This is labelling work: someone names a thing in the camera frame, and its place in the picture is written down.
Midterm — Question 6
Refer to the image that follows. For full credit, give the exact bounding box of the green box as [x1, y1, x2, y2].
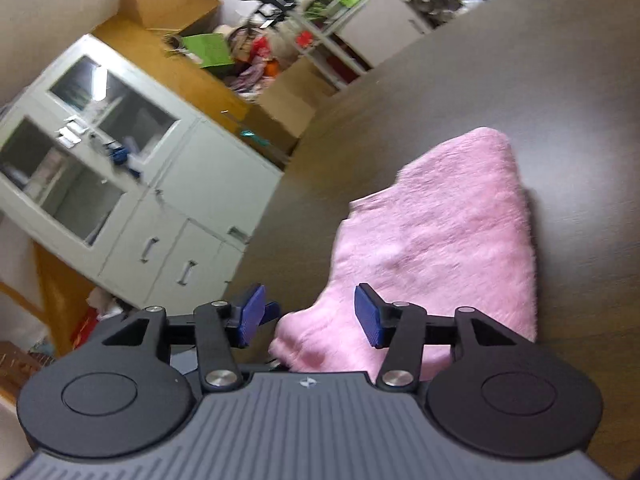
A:
[180, 32, 235, 70]

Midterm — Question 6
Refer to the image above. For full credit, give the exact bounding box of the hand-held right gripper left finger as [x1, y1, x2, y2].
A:
[102, 283, 282, 393]

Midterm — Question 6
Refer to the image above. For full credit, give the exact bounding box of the pink towel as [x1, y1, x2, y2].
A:
[268, 127, 540, 381]

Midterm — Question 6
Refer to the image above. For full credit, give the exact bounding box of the brown wooden cabinet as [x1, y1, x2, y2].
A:
[91, 12, 301, 168]

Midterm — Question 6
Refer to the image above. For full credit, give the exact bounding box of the pile of colourful clothes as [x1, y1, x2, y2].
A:
[219, 24, 282, 100]

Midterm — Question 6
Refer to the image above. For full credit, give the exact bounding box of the white glass-door cabinet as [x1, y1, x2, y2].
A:
[0, 34, 285, 312]

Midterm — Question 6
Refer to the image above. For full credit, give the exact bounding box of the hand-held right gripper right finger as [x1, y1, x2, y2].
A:
[354, 283, 536, 393]

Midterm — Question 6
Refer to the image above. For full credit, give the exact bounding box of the white drawer unit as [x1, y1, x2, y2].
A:
[334, 0, 434, 69]

